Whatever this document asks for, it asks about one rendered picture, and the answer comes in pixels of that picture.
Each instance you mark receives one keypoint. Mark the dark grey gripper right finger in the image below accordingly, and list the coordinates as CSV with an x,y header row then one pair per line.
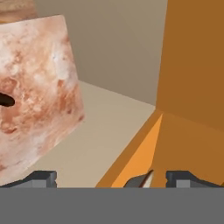
x,y
180,178

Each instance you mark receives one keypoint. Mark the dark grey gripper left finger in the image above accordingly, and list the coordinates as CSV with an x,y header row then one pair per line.
x,y
43,178

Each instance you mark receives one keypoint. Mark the grey and white bowl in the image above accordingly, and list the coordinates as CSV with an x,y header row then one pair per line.
x,y
140,181

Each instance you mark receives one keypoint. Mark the pink marbled counter block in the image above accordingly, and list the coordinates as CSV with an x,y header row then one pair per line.
x,y
32,93

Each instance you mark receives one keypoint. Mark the orange wooden cupboard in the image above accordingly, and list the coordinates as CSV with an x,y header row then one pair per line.
x,y
186,87

